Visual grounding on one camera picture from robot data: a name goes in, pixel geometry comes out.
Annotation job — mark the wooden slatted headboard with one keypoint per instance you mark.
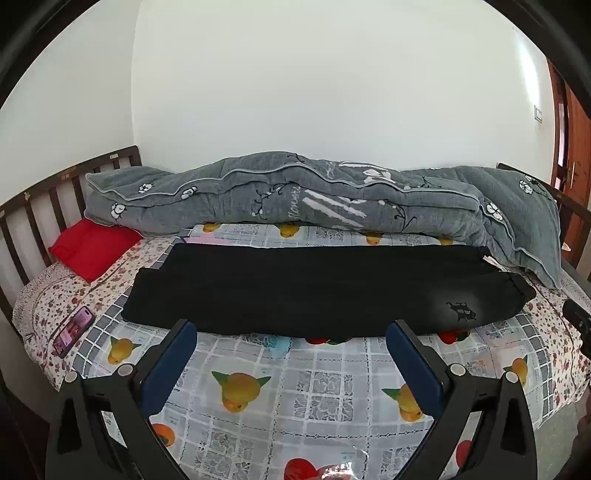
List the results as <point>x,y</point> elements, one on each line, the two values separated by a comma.
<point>41,207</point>

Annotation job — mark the grey floral quilt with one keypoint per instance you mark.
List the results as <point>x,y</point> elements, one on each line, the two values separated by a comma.
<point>323,189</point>

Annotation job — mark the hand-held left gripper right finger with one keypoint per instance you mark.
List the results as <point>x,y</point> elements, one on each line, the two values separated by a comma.
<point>413,369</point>

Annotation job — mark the wooden door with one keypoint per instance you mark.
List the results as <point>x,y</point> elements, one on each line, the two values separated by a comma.
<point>575,138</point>

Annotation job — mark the floral bedsheet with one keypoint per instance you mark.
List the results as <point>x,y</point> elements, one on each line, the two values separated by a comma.
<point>46,304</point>

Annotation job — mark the smartphone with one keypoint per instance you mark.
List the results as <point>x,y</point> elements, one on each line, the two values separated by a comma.
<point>73,330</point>

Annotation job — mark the black pants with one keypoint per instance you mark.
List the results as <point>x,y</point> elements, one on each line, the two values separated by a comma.
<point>300,286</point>

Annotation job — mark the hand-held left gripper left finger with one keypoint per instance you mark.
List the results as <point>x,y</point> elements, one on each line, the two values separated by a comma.
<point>168,369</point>

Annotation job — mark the wall switch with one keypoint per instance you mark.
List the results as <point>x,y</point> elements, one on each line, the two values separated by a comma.
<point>538,114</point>

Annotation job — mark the red pillow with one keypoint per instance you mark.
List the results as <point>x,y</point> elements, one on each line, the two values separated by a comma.
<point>92,247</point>

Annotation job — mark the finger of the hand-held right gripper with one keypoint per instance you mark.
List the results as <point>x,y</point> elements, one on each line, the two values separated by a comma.
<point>578,318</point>

